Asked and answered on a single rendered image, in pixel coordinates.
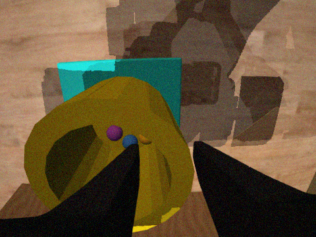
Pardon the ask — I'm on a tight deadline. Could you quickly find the purple marble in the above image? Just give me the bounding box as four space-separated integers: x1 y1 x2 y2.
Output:
106 126 123 140

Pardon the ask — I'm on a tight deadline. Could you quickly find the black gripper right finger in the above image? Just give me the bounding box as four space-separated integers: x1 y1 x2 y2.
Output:
193 140 316 237

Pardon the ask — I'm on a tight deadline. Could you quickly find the blue marble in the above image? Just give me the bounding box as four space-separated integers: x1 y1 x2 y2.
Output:
122 135 139 148

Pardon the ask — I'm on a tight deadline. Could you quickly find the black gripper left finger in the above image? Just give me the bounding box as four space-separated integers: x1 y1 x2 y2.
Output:
0 143 140 237

